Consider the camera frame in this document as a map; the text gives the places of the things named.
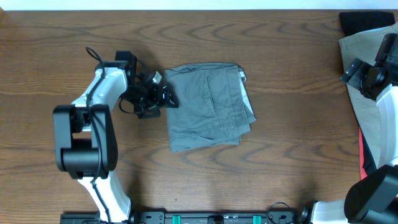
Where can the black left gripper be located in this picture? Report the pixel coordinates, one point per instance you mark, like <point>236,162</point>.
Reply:
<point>162,98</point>

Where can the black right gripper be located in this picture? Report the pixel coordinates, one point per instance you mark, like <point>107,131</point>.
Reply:
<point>351,72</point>

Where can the grey shorts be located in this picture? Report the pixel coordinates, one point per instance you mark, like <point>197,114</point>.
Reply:
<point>213,105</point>

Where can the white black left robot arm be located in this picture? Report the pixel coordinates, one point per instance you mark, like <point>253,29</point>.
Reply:
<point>85,141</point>

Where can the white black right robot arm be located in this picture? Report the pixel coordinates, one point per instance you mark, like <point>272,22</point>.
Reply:
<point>374,198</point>

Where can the black folded garment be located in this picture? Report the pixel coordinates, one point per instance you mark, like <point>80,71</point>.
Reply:
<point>355,22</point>

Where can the red garment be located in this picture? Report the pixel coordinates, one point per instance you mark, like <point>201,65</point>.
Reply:
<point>362,160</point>

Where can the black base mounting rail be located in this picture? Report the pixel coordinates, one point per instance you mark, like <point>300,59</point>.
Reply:
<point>274,216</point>

